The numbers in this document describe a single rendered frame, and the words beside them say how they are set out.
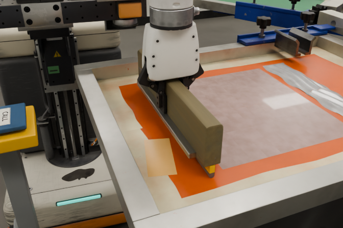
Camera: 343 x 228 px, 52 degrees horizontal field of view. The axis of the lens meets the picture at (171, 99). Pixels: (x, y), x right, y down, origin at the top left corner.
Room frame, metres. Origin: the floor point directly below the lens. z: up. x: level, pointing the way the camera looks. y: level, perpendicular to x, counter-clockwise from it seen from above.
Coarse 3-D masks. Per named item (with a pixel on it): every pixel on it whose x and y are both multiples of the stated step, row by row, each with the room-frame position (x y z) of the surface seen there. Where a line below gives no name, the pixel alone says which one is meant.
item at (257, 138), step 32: (160, 128) 0.58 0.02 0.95; (224, 128) 0.58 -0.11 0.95; (256, 128) 0.58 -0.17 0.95; (288, 128) 0.58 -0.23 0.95; (320, 128) 0.58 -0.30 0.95; (192, 160) 0.48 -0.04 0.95; (224, 160) 0.48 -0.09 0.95; (256, 160) 0.48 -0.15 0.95; (288, 160) 0.48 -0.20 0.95; (192, 192) 0.40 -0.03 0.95
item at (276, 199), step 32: (96, 64) 0.83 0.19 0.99; (128, 64) 0.84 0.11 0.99; (96, 96) 0.65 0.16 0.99; (96, 128) 0.54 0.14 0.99; (128, 160) 0.44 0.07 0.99; (128, 192) 0.37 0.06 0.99; (256, 192) 0.37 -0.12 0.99; (288, 192) 0.37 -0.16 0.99; (320, 192) 0.38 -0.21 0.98; (128, 224) 0.34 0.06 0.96; (160, 224) 0.31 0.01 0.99; (192, 224) 0.31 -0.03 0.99; (224, 224) 0.32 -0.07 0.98; (256, 224) 0.34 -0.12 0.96
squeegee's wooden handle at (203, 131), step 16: (176, 80) 0.60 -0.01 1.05; (176, 96) 0.54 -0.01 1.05; (192, 96) 0.53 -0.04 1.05; (176, 112) 0.54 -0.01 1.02; (192, 112) 0.48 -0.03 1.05; (208, 112) 0.48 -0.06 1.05; (192, 128) 0.47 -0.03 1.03; (208, 128) 0.43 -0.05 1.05; (192, 144) 0.47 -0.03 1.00; (208, 144) 0.43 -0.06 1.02; (208, 160) 0.43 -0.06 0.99
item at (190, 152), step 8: (144, 88) 0.69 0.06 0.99; (152, 96) 0.65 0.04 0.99; (152, 104) 0.63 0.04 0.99; (160, 112) 0.59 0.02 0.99; (168, 120) 0.56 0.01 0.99; (168, 128) 0.54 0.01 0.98; (176, 128) 0.53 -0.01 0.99; (176, 136) 0.51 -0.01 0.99; (184, 144) 0.48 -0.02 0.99; (184, 152) 0.47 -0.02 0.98; (192, 152) 0.46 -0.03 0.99
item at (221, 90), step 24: (216, 72) 0.86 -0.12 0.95; (240, 72) 0.86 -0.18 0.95; (264, 72) 0.86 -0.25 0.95; (312, 72) 0.86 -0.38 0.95; (336, 72) 0.86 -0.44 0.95; (144, 96) 0.72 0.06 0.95; (216, 96) 0.72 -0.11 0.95; (240, 96) 0.72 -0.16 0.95; (264, 96) 0.72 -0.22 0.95; (288, 96) 0.72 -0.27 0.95; (144, 120) 0.61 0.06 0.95
